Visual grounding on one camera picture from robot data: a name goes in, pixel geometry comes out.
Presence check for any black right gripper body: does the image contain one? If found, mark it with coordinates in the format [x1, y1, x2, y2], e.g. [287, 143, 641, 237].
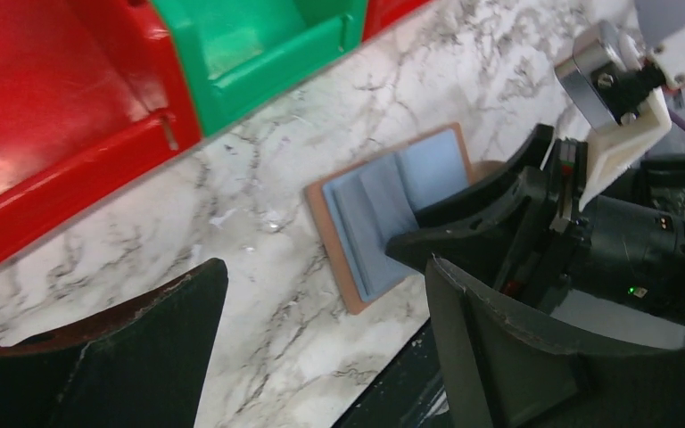
[496, 140, 685, 326]

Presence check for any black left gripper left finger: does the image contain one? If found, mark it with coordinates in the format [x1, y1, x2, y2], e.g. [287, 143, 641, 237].
[0, 259, 228, 427]

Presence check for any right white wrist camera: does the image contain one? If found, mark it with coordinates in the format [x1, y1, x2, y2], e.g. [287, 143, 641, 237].
[555, 20, 685, 210]

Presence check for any left red plastic bin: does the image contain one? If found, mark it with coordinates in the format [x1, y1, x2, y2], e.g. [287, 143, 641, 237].
[0, 1, 202, 263]

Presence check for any tan leather card holder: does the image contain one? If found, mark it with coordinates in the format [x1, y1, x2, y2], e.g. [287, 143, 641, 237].
[304, 122, 503, 315]

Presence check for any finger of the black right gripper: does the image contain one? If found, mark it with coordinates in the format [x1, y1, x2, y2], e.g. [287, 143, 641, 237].
[416, 124, 555, 228]
[385, 167, 556, 291]

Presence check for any red plastic bin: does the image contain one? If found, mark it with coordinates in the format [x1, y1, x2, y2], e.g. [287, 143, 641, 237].
[362, 0, 430, 42]
[0, 1, 202, 263]

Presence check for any right red plastic bin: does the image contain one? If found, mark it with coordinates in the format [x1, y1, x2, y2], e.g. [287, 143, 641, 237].
[362, 0, 430, 42]

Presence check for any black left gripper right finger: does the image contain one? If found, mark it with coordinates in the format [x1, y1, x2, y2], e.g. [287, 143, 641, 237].
[425, 259, 685, 427]

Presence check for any green plastic bin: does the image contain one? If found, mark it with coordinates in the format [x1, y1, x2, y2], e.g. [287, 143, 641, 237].
[154, 0, 367, 136]

